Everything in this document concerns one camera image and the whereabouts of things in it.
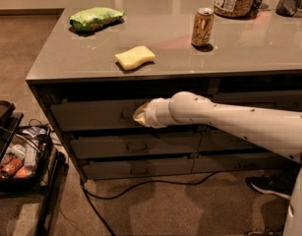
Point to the grey drawer cabinet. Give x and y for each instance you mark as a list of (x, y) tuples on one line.
[(259, 53)]

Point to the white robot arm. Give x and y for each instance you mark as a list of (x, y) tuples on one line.
[(278, 131)]

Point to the yellow sponge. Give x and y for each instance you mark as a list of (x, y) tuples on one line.
[(134, 57)]

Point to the grey drawer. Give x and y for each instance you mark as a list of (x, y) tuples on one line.
[(216, 140), (129, 145), (237, 162), (96, 115), (279, 99), (138, 168)]

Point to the black sneaker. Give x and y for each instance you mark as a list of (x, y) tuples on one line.
[(277, 185)]

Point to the green chip bag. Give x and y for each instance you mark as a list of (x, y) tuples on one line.
[(94, 19)]

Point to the gold drink can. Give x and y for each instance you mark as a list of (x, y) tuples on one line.
[(202, 27)]

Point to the black cart with clutter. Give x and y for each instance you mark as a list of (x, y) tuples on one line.
[(29, 198)]

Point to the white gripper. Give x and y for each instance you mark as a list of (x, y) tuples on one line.
[(152, 113)]

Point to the orange object on cart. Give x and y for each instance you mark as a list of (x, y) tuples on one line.
[(9, 170)]

